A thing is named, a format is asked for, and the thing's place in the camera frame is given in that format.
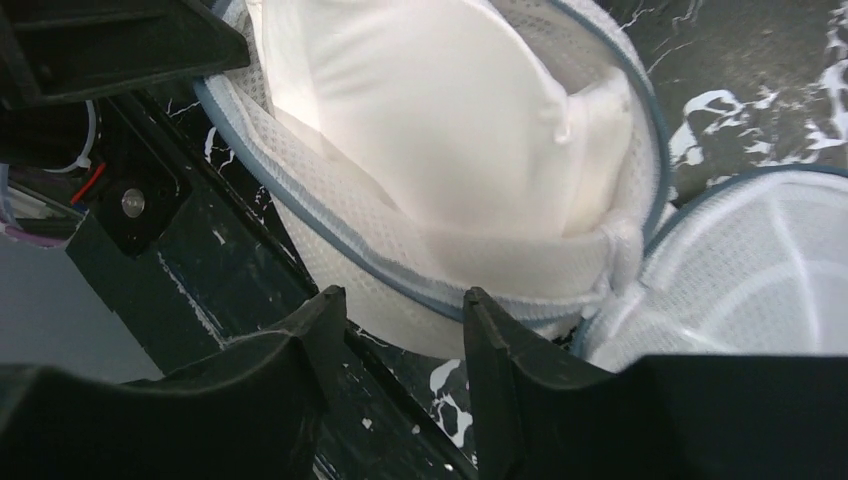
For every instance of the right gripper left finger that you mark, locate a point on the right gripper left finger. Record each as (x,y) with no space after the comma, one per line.
(251,411)

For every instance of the plain white bra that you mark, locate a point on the plain white bra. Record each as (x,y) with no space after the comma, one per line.
(443,111)

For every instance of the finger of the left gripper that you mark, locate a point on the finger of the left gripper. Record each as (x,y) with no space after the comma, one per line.
(58,52)

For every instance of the grey-trim mesh laundry bag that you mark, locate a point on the grey-trim mesh laundry bag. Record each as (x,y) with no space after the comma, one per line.
(755,265)

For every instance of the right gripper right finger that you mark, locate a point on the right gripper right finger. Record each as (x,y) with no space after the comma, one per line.
(542,413)

